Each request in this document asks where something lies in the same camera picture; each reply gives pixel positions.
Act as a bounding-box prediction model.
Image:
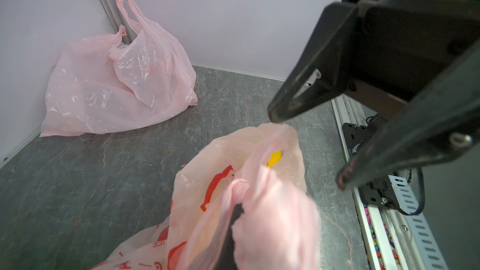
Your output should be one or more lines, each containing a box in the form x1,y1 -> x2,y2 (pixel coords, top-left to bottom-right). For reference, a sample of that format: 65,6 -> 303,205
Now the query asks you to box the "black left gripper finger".
214,204 -> 244,270

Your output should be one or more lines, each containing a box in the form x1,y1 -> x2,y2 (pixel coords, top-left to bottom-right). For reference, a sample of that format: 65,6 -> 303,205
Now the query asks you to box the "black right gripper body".
342,0 -> 480,119

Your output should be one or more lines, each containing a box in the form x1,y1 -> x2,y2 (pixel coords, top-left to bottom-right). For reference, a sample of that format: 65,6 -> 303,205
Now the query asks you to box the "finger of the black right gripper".
267,2 -> 358,123
336,42 -> 480,190

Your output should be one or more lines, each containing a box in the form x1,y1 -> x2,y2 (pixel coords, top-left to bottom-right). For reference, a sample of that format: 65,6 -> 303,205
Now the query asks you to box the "pink peach printed bag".
98,123 -> 320,270

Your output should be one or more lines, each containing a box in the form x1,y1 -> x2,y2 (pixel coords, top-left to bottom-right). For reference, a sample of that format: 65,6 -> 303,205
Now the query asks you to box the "yellow-green banana bunch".
267,151 -> 283,168

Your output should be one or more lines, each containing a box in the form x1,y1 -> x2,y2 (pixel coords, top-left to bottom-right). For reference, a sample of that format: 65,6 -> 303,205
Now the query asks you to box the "plain pink plastic bag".
41,0 -> 198,137

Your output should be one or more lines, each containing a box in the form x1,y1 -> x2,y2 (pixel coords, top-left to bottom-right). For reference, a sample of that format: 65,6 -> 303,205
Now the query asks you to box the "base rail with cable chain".
332,95 -> 448,270

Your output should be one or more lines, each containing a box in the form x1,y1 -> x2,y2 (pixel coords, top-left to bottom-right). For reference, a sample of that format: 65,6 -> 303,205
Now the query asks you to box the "aluminium frame profile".
85,0 -> 138,45

